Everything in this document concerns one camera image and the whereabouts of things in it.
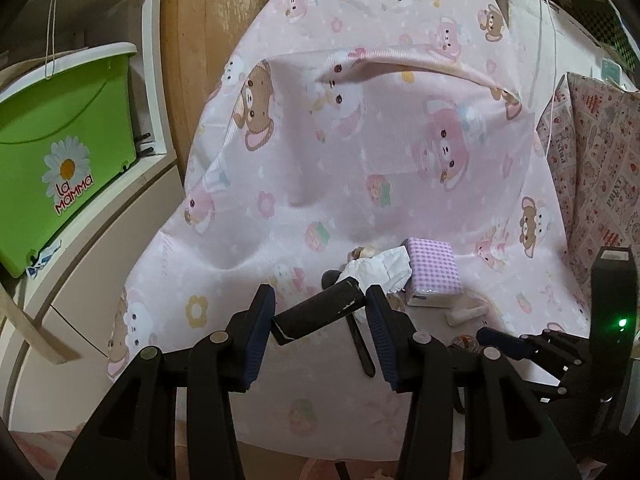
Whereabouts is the blue white packet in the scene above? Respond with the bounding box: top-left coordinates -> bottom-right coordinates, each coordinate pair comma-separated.
27,241 -> 63,279

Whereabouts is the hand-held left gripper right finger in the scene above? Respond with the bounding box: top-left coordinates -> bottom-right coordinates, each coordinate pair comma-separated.
365,285 -> 568,480

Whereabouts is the pink cartoon printed cloth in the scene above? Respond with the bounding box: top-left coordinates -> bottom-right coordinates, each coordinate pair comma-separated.
106,0 -> 593,461

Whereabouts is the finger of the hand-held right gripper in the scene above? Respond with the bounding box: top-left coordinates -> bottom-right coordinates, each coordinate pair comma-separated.
476,322 -> 593,378
527,377 -> 573,403

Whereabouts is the purple checked tissue packet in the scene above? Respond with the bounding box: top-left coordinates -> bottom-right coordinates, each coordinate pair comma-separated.
404,236 -> 463,308

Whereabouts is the shiny candy wrapper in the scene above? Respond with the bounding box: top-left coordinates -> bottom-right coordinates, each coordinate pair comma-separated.
447,334 -> 481,356

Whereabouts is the pink patterned cushion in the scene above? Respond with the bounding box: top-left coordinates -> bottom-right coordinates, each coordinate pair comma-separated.
537,72 -> 640,291

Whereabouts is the white tissue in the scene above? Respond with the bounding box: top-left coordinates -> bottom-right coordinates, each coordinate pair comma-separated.
340,246 -> 413,295

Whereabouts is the green storage bin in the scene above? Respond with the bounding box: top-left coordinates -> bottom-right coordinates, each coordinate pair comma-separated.
0,42 -> 138,278

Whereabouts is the pink cartoon floor mat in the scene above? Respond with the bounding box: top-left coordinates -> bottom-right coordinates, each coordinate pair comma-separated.
9,427 -> 81,480

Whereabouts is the black green checked cloth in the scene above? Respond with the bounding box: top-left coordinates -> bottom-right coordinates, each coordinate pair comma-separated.
595,0 -> 640,63

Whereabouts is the white hanging string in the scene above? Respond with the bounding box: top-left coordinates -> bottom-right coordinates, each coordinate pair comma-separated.
44,0 -> 65,80

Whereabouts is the black cylinder tube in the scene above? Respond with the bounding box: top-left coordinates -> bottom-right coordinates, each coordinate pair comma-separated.
271,277 -> 368,347

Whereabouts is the black stick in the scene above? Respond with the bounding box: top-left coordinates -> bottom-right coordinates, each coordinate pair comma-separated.
347,310 -> 376,378

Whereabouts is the wooden stick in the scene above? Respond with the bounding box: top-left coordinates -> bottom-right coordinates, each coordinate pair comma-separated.
0,280 -> 81,367

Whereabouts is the white shelf unit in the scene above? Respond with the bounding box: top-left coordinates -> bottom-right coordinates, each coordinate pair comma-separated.
0,0 -> 187,411

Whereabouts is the small white tube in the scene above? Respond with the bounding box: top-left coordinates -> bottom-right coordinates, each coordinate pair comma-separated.
446,302 -> 487,326

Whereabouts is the white covered mattress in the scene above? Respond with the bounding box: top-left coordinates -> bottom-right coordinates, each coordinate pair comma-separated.
492,0 -> 640,92

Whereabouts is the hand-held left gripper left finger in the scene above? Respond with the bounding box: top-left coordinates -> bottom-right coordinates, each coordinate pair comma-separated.
75,284 -> 277,480

